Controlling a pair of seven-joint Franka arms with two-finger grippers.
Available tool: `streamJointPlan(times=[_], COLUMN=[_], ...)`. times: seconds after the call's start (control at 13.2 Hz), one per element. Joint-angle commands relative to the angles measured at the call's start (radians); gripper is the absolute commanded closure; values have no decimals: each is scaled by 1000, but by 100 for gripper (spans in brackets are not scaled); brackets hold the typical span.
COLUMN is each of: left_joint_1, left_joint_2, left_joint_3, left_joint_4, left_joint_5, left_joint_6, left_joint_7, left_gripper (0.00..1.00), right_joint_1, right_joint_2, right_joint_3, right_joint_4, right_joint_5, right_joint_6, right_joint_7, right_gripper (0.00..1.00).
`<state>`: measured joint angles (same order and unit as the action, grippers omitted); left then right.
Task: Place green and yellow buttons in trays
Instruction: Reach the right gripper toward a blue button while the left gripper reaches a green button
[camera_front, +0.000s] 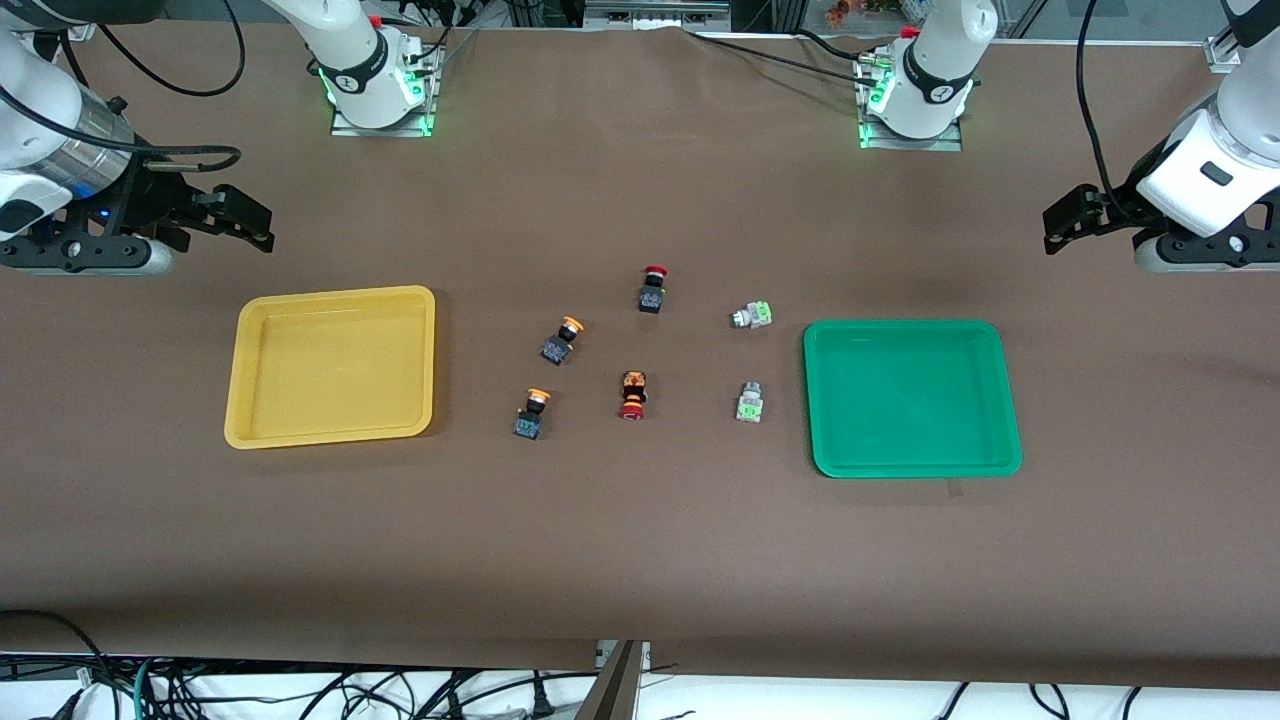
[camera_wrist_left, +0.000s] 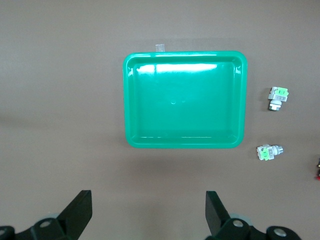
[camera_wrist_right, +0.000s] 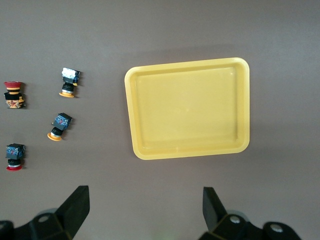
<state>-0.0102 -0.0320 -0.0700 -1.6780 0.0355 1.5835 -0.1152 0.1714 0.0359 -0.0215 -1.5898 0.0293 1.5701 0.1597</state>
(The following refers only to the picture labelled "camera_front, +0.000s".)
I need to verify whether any yellow push button switch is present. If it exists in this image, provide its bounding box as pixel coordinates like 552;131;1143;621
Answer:
541;316;585;367
514;388;553;441

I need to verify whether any yellow plastic tray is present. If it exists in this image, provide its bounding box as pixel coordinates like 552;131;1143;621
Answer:
224;285;438;450

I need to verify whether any green plastic tray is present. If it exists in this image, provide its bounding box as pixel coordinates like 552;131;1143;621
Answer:
803;319;1024;479

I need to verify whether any brown table cover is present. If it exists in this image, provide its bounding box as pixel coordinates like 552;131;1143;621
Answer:
0;22;1280;691

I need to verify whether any brown table support bar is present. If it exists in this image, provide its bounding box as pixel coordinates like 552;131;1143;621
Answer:
575;640;646;720

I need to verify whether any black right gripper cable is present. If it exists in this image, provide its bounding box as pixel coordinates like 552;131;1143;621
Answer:
0;85;243;174

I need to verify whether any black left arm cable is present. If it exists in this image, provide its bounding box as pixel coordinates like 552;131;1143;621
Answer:
1076;0;1137;216

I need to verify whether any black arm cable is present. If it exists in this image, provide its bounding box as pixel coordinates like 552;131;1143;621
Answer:
95;0;247;98
1076;0;1137;216

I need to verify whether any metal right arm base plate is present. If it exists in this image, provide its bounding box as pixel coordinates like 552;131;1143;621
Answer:
330;38;439;138

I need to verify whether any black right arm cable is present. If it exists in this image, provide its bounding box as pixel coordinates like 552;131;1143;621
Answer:
95;0;247;98

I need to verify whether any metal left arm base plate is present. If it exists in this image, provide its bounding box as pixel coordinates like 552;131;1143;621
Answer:
855;52;965;153

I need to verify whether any black base power cable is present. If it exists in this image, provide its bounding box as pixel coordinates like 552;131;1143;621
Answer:
685;28;876;83

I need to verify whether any teal floor cable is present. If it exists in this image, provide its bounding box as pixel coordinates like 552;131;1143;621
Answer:
132;656;161;720

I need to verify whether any aluminium frame rail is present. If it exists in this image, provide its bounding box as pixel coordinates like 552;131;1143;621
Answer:
584;0;732;30

